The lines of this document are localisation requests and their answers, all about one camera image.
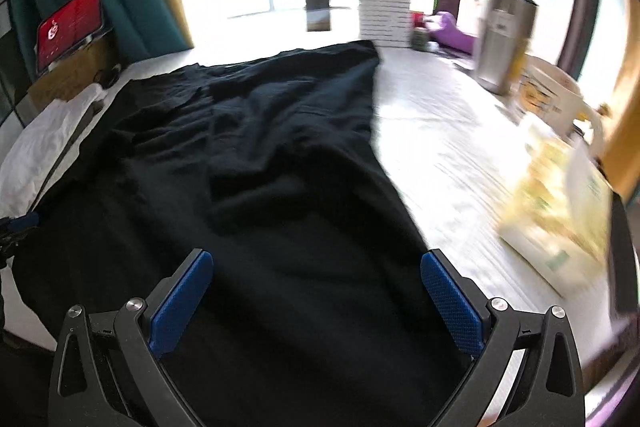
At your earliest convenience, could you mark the black garment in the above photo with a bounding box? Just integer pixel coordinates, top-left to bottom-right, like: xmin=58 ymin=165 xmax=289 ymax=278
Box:
xmin=5 ymin=39 xmax=473 ymax=427

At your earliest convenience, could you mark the yellow packet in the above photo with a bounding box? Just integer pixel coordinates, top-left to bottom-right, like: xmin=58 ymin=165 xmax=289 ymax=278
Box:
xmin=500 ymin=114 xmax=618 ymax=298

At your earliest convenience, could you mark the tablet with red screen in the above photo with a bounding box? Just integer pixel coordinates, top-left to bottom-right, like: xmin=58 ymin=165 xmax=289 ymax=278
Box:
xmin=35 ymin=0 xmax=113 ymax=72

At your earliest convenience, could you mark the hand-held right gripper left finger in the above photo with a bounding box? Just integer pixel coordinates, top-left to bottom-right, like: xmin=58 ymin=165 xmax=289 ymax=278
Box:
xmin=47 ymin=248 xmax=223 ymax=427

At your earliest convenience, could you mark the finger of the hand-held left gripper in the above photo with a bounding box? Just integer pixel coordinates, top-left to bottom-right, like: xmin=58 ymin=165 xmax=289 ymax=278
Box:
xmin=0 ymin=212 xmax=41 ymax=258

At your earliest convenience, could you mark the white plastic basket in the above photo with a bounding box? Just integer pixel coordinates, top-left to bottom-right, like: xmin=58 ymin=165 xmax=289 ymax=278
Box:
xmin=357 ymin=0 xmax=413 ymax=50

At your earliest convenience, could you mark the white mug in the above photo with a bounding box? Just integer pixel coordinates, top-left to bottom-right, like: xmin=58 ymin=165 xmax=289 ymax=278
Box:
xmin=515 ymin=54 xmax=606 ymax=148

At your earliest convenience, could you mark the white cloth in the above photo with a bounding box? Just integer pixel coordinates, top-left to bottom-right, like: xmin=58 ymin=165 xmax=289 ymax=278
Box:
xmin=0 ymin=87 xmax=108 ymax=218

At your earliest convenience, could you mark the cardboard box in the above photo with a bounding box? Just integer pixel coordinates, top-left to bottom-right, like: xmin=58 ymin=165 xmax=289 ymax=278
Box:
xmin=27 ymin=34 xmax=121 ymax=108

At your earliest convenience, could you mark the purple object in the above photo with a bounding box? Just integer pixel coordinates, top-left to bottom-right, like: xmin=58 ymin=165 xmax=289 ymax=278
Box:
xmin=430 ymin=11 xmax=478 ymax=55

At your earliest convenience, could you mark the white quilted mattress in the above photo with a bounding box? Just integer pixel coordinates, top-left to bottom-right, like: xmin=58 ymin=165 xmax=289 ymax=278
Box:
xmin=0 ymin=32 xmax=616 ymax=408

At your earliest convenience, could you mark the steel tumbler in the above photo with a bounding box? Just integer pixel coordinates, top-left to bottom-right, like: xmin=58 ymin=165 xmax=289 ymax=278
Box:
xmin=475 ymin=0 xmax=538 ymax=95

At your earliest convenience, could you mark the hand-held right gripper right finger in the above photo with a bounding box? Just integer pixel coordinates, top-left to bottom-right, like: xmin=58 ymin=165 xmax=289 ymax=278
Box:
xmin=420 ymin=248 xmax=586 ymax=427

